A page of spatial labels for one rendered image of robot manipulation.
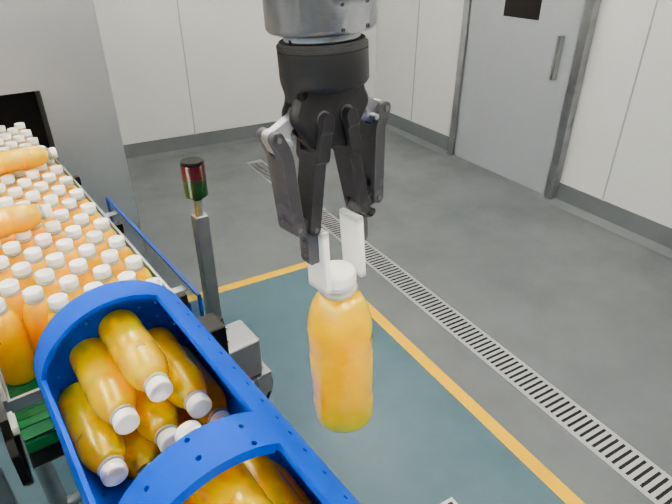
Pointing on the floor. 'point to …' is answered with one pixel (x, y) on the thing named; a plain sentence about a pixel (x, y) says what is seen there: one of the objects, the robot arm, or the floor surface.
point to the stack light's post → (206, 263)
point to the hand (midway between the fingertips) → (336, 252)
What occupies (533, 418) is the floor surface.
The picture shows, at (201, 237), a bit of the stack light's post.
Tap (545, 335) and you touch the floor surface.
